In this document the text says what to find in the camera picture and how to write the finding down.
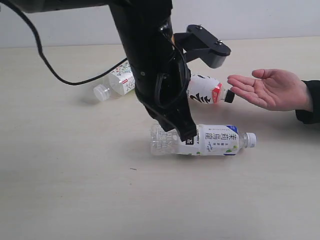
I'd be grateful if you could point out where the pink peach label bottle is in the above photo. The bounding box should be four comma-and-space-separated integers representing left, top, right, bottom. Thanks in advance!
186, 74, 235, 105

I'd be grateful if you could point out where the black sleeve forearm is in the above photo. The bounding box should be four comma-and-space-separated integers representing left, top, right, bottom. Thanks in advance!
295, 79, 320, 125

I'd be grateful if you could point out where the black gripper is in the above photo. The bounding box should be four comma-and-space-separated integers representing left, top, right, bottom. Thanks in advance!
124, 44, 196, 141

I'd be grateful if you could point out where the square pear tea bottle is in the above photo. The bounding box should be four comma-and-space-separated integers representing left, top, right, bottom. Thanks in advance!
93, 60, 135, 102

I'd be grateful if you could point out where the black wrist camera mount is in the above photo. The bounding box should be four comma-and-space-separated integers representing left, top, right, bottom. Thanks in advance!
173, 24, 231, 69

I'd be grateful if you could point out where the white Suntory tea bottle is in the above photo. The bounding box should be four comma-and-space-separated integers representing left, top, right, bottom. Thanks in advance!
150, 124, 257, 156

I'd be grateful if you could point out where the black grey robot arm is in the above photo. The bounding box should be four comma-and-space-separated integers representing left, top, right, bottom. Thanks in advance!
5, 0, 197, 141

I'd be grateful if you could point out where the person's open hand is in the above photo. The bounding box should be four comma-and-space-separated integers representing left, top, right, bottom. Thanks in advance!
227, 69, 304, 112

